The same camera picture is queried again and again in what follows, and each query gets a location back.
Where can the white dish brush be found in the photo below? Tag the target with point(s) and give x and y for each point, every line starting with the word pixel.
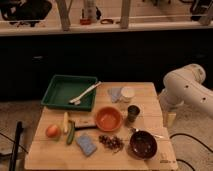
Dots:
pixel 77 100

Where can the wooden post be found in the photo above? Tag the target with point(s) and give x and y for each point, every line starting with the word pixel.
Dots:
pixel 64 16
pixel 125 11

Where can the orange bowl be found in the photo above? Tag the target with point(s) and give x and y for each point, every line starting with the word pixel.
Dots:
pixel 108 119

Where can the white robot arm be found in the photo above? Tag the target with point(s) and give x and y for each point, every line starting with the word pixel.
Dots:
pixel 184 85

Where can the yellow banana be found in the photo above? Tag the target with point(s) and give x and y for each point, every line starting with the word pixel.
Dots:
pixel 65 122

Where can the wooden post left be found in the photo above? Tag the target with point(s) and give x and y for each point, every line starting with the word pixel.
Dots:
pixel 64 16

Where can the white round container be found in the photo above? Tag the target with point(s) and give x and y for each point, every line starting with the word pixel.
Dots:
pixel 127 93

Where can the metal cup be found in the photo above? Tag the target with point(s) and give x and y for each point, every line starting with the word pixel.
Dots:
pixel 133 112

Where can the dark brown bowl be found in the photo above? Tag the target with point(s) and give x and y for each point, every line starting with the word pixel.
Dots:
pixel 143 144

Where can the black stand pole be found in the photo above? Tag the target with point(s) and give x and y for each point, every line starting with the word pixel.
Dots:
pixel 13 158

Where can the wooden post middle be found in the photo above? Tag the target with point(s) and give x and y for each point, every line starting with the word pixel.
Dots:
pixel 125 11

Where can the black office chair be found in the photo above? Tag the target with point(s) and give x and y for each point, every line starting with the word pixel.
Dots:
pixel 29 12

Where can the blue sponge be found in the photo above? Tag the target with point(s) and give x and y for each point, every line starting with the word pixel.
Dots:
pixel 86 144

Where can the green cucumber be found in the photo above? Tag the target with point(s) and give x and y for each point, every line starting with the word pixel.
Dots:
pixel 71 133

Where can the orange fruit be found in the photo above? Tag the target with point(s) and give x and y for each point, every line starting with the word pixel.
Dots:
pixel 53 131

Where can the green plastic tray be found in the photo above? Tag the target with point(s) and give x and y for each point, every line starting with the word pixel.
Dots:
pixel 63 88

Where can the bunch of dark grapes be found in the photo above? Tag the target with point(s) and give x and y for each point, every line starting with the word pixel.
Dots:
pixel 113 143

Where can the white bottle on shelf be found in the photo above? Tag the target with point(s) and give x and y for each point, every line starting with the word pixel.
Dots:
pixel 90 10

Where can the metal spoon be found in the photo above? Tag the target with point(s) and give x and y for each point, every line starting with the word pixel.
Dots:
pixel 133 130

